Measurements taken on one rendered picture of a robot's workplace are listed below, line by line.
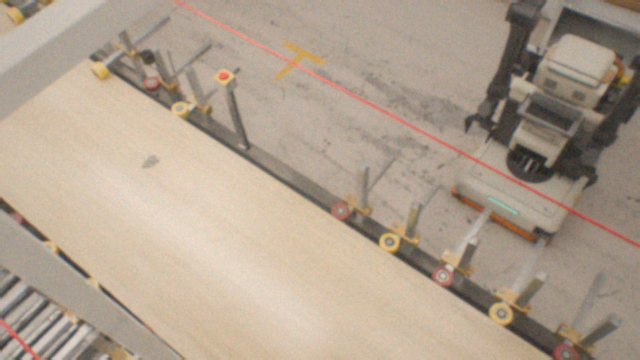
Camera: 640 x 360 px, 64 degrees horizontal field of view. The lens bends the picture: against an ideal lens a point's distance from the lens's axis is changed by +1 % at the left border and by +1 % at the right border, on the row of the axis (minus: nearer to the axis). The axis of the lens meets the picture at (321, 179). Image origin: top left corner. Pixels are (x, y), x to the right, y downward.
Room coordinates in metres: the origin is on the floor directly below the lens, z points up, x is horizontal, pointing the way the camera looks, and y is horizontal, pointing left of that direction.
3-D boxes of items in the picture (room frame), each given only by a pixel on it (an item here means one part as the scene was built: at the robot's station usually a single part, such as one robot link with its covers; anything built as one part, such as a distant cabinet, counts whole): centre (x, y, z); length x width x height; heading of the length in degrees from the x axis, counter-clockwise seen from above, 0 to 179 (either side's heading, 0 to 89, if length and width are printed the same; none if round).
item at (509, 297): (0.61, -0.71, 0.82); 0.14 x 0.06 x 0.05; 48
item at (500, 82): (1.39, -0.77, 1.40); 0.11 x 0.06 x 0.43; 48
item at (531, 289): (0.60, -0.73, 0.90); 0.04 x 0.04 x 0.48; 48
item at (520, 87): (1.65, -1.30, 0.59); 0.55 x 0.34 x 0.83; 48
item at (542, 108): (1.37, -1.04, 0.99); 0.28 x 0.16 x 0.22; 48
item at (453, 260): (0.78, -0.52, 0.84); 0.14 x 0.06 x 0.05; 48
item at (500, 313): (0.55, -0.63, 0.85); 0.08 x 0.08 x 0.11
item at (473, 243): (0.76, -0.54, 0.87); 0.04 x 0.04 x 0.48; 48
